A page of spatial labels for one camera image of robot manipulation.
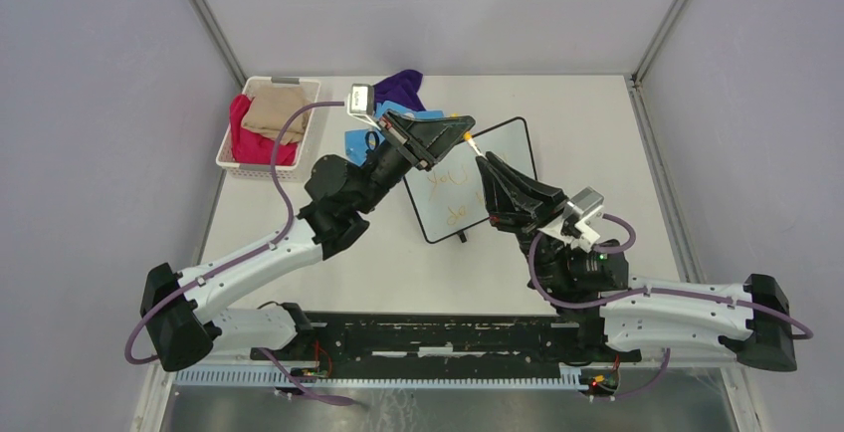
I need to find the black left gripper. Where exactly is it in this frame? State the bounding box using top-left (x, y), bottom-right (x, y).
top-left (354, 111), bottom-right (480, 217)

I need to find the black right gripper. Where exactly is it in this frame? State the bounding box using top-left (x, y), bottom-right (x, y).
top-left (476, 150), bottom-right (570, 293)

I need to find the white marker pen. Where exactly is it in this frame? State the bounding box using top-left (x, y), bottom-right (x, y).
top-left (468, 139), bottom-right (485, 157)

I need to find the black framed whiteboard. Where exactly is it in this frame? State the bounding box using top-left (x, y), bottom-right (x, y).
top-left (404, 116), bottom-right (537, 244)

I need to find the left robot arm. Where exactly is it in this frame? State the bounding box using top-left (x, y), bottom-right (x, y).
top-left (124, 110), bottom-right (476, 372)

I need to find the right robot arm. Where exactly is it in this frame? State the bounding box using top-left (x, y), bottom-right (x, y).
top-left (476, 152), bottom-right (814, 372)

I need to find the purple cloth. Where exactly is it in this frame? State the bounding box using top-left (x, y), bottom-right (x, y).
top-left (373, 69), bottom-right (426, 111)

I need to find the blue patterned cloth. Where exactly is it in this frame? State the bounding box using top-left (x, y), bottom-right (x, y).
top-left (344, 101), bottom-right (445, 166)

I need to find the beige folded cloth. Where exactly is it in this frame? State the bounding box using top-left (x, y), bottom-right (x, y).
top-left (241, 85), bottom-right (310, 138)

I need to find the red cloth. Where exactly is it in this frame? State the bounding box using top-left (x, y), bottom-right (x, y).
top-left (229, 95), bottom-right (275, 165)

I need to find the white plastic basket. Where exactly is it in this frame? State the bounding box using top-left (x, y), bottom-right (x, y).
top-left (216, 76), bottom-right (326, 181)

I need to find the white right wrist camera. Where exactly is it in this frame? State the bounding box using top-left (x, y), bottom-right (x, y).
top-left (549, 187), bottom-right (605, 252)

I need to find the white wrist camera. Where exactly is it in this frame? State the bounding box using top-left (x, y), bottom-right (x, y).
top-left (549, 187), bottom-right (605, 252)
top-left (345, 84), bottom-right (376, 121)

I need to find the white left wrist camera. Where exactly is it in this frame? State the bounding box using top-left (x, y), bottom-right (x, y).
top-left (345, 84), bottom-right (376, 121)

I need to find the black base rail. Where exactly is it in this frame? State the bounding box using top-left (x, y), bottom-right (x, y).
top-left (271, 312), bottom-right (642, 380)

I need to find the white cable duct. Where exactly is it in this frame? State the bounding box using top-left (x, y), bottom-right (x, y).
top-left (174, 365), bottom-right (587, 391)

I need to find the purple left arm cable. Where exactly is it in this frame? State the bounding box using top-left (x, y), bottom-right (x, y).
top-left (124, 100), bottom-right (350, 366)

